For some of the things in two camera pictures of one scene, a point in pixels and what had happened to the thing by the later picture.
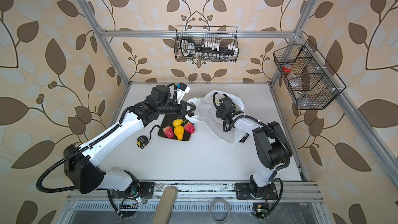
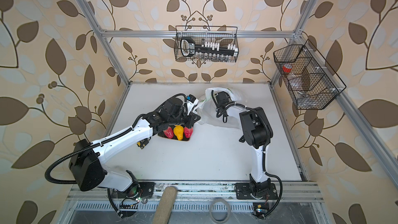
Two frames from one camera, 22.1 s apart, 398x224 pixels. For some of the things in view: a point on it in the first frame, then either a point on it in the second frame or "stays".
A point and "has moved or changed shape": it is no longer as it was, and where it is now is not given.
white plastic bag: x=217 y=109 has moved or changed shape
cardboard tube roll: x=165 y=206 stays
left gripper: x=182 y=109 to x=192 y=119
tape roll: x=228 y=206 stays
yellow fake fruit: x=179 y=131 stays
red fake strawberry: x=168 y=132 stays
